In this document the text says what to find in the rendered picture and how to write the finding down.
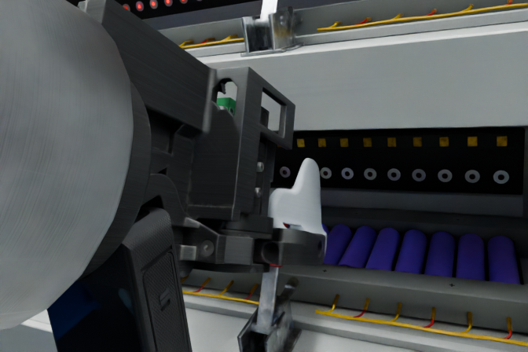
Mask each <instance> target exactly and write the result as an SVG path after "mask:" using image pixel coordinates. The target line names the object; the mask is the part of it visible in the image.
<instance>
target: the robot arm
mask: <svg viewBox="0 0 528 352"><path fill-rule="evenodd" d="M228 82H234V83H235V85H236V86H237V93H236V100H233V99H232V98H231V97H221V98H217V97H218V92H221V93H223V94H226V89H225V88H226V86H225V84H226V83H228ZM262 92H264V93H265V94H266V95H268V96H269V97H271V98H272V99H273V100H275V101H276V102H277V103H278V104H279V105H280V122H279V132H278V134H276V133H274V132H273V131H272V130H270V129H268V122H269V114H270V112H269V111H268V110H266V109H265V108H263V107H262V106H261V103H262ZM294 122H295V104H293V103H292V102H291V101H290V100H288V99H287V98H286V97H285V96H284V95H283V94H282V93H281V92H279V91H278V90H277V89H276V88H274V87H273V86H272V85H271V84H269V83H268V82H267V81H266V80H265V79H264V78H263V77H262V76H260V75H259V74H258V73H257V72H255V71H254V70H253V69H252V68H250V67H249V66H243V67H235V68H219V69H214V68H209V67H208V66H207V65H205V64H204V63H202V62H201V61H200V60H198V59H196V58H195V57H194V56H193V55H191V54H190V53H188V52H187V51H185V50H184V49H182V48H181V47H180V46H178V45H177V44H175V43H174V42H172V41H171V40H170V39H169V38H167V37H166V36H164V35H163V34H161V33H160V32H158V31H157V30H156V29H155V28H153V27H151V26H150V25H149V24H147V23H145V22H144V21H143V20H142V19H140V18H139V17H137V16H136V15H134V14H133V13H132V12H130V11H129V10H128V9H126V8H124V7H123V6H122V5H120V4H119V3H118V2H116V1H115V0H86V1H83V2H79V4H78V5H77V6H74V5H72V4H71V3H70V2H67V1H66V0H0V330H1V329H7V328H14V327H16V326H17V325H19V324H21V323H23V322H25V321H26V320H28V319H30V318H32V317H34V316H35V315H37V314H39V313H41V312H42V311H44V310H47V313H48V316H49V322H50V325H51V328H52V332H53V337H54V340H55V343H56V347H57V352H193V350H192V345H191V340H190V335H189V326H188V321H187V317H186V312H185V303H184V298H183V293H182V284H181V279H180V277H186V276H187V275H188V274H189V273H191V271H192V270H193V269H195V270H206V271H214V272H223V273H268V272H269V271H270V264H274V265H280V266H284V265H298V266H319V265H322V264H323V263H324V258H325V253H326V248H327V233H326V232H325V231H324V230H323V228H322V224H321V184H320V171H319V168H318V165H317V163H316V162H315V161H314V160H313V159H310V158H306V159H304V160H303V162H302V165H301V167H300V170H299V173H298V176H297V178H296V180H295V184H294V185H293V187H292V188H291V189H275V190H274V191H273V193H272V194H271V196H270V182H273V170H274V160H275V152H276V144H277V145H279V146H281V147H282V148H284V149H292V141H293V131H294ZM284 224H289V225H290V227H289V228H286V227H285V226H284Z"/></svg>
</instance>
